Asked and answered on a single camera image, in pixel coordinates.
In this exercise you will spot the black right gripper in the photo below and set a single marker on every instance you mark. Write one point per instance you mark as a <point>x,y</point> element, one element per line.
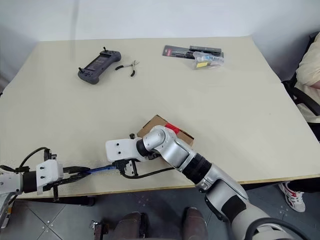
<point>130,166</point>

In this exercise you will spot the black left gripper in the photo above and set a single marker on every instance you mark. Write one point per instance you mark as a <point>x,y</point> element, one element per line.
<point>61,180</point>

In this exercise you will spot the blue cutter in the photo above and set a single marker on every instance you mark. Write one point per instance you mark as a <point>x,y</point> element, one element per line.
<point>100,170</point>

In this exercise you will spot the brown cardboard box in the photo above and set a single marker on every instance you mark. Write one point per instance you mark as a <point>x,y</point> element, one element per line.
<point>185,138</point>

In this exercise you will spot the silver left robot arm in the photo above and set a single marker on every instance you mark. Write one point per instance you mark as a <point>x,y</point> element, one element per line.
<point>12,181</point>

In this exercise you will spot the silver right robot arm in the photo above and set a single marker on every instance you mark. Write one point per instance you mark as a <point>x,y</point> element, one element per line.
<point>175,152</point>

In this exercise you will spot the red tape strip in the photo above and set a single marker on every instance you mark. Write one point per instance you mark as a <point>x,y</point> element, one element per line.
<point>172,127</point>

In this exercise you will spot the dark grey handheld controller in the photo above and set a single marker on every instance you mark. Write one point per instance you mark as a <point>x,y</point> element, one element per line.
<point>98,66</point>

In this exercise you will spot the black red tool package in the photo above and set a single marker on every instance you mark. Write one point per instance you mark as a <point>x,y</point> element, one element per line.
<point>180,51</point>

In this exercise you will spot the clear plastic bag with parts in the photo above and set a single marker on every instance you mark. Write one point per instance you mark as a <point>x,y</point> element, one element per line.
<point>206,62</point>

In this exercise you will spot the white red sneaker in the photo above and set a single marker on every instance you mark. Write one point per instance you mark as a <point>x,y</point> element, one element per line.
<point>293,197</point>

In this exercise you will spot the person in cream shirt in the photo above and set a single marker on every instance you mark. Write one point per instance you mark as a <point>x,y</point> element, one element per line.
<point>308,70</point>

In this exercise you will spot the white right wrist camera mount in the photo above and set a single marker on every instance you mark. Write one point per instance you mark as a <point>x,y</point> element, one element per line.
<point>120,148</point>

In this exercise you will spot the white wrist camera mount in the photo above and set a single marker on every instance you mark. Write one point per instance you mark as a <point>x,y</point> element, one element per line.
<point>48,170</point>
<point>120,148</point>

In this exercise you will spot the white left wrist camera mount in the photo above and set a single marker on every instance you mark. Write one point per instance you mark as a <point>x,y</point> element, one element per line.
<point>48,170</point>

